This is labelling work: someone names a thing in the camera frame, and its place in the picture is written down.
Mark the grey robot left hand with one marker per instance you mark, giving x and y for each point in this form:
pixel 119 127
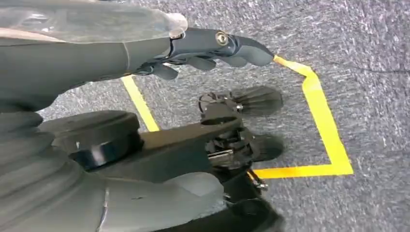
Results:
pixel 80 70

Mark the ribbed grey robot left arm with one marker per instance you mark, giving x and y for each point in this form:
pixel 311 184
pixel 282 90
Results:
pixel 32 192

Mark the black robot foot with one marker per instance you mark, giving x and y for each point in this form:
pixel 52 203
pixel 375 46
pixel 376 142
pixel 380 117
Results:
pixel 256 101

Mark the yellow floor tape square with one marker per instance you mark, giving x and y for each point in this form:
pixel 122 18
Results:
pixel 323 128

